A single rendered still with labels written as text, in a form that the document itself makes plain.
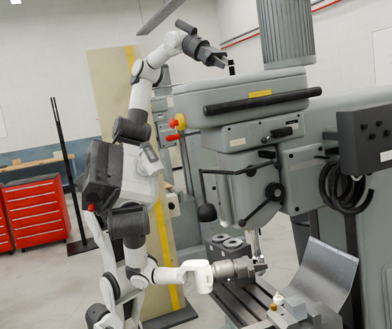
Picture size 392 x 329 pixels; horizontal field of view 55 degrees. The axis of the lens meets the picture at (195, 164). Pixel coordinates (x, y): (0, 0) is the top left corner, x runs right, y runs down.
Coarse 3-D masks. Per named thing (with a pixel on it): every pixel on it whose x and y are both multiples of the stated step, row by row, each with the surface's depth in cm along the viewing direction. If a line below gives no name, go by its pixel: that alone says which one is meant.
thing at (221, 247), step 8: (208, 240) 187; (216, 240) 182; (224, 240) 182; (232, 240) 179; (240, 240) 178; (208, 248) 186; (216, 248) 179; (224, 248) 175; (232, 248) 173; (240, 248) 172; (248, 248) 174; (208, 256) 188; (216, 256) 181; (224, 256) 174; (232, 256) 170; (240, 256) 172; (248, 256) 175; (240, 280) 173; (248, 280) 176; (232, 288) 174; (240, 288) 174
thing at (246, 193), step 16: (272, 144) 140; (224, 160) 141; (240, 160) 135; (256, 160) 137; (240, 176) 136; (256, 176) 138; (272, 176) 140; (240, 192) 138; (256, 192) 138; (240, 208) 139; (272, 208) 141; (256, 224) 142
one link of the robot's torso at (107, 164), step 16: (96, 144) 149; (112, 144) 152; (128, 144) 158; (96, 160) 145; (112, 160) 148; (128, 160) 152; (96, 176) 141; (112, 176) 145; (128, 176) 148; (144, 176) 152; (96, 192) 146; (112, 192) 146; (128, 192) 145; (144, 192) 148; (96, 208) 157
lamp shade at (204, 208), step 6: (204, 204) 136; (210, 204) 136; (198, 210) 136; (204, 210) 134; (210, 210) 134; (216, 210) 137; (198, 216) 136; (204, 216) 134; (210, 216) 134; (216, 216) 136; (204, 222) 135
